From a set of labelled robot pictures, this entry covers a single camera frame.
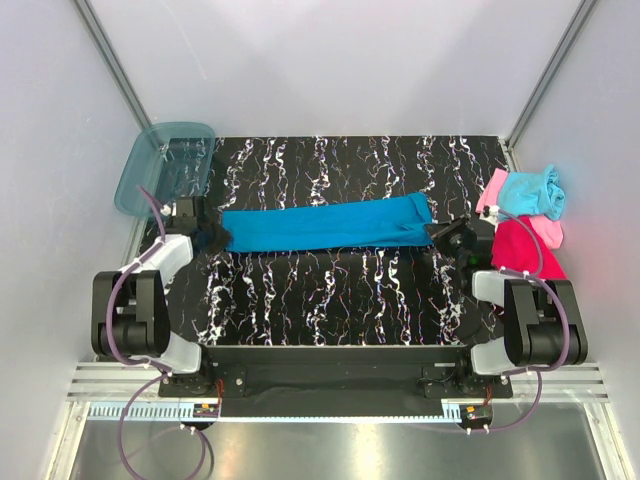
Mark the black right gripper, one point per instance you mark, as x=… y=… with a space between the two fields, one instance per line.
x=440 y=231

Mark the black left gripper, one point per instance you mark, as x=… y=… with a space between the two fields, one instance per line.
x=222 y=237

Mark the blue t shirt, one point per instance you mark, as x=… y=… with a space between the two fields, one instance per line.
x=390 y=222

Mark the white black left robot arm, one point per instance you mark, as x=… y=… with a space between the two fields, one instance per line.
x=130 y=320

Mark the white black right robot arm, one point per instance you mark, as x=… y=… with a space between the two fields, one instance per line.
x=542 y=329

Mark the magenta t shirt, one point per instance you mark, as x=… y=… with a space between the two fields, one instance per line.
x=514 y=248

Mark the teal transparent plastic bin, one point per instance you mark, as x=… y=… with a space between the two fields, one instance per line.
x=169 y=160

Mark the cyan t shirt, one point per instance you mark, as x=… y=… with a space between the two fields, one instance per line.
x=533 y=194

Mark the light pink t shirt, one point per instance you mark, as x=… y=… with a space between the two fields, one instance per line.
x=490 y=194

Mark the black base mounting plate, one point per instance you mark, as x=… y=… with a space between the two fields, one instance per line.
x=338 y=382

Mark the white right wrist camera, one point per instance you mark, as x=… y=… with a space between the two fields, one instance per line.
x=490 y=214

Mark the left aluminium frame post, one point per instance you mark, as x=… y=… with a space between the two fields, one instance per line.
x=97 y=32

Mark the aluminium frame post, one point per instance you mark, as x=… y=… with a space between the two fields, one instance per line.
x=567 y=41
x=97 y=32

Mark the right aluminium frame post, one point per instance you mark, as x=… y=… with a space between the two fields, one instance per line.
x=567 y=41

